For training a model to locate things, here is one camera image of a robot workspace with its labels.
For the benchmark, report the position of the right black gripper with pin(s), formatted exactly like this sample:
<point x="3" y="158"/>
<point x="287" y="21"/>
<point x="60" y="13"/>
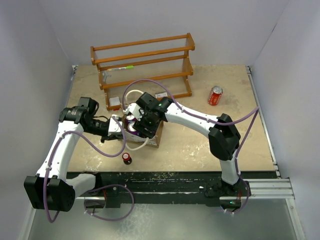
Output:
<point x="140" y="126"/>

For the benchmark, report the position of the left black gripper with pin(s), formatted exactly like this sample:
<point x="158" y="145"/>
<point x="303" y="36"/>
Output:
<point x="111" y="136"/>

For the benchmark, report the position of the purple can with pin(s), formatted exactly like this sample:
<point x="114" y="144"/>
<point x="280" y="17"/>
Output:
<point x="132" y="130"/>
<point x="129" y="118"/>

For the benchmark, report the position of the canvas tote bag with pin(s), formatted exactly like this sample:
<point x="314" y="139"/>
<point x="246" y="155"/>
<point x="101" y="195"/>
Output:
<point x="137" y="138"/>

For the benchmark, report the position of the red cola can back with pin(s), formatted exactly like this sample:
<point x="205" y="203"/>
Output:
<point x="215" y="95"/>

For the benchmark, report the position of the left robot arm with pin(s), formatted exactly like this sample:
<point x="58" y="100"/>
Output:
<point x="50" y="189"/>

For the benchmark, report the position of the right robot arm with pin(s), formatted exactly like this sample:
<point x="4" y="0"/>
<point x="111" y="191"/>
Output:
<point x="223" y="136"/>

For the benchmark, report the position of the white box under rack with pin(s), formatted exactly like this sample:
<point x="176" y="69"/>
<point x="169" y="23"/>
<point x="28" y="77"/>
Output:
<point x="114" y="101"/>

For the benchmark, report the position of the small red-capped dark bottle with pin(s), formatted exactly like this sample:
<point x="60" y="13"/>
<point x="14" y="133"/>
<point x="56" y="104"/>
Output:
<point x="126" y="158"/>

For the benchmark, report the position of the orange wooden rack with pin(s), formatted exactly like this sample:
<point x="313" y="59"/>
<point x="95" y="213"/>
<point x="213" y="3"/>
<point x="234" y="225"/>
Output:
<point x="156" y="59"/>

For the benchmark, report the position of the green-capped marker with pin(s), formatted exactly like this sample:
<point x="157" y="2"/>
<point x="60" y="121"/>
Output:
<point x="120" y="68"/>

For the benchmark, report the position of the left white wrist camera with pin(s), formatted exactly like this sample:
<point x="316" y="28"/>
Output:
<point x="115" y="125"/>

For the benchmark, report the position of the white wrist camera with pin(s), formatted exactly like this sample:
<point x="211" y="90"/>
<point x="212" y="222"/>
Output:
<point x="135" y="110"/>
<point x="115" y="125"/>

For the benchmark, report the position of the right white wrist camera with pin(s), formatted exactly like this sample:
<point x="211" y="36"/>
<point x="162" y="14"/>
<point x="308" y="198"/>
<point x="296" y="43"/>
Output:
<point x="135" y="110"/>

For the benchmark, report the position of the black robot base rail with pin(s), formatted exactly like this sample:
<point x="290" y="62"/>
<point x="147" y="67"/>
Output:
<point x="173" y="187"/>

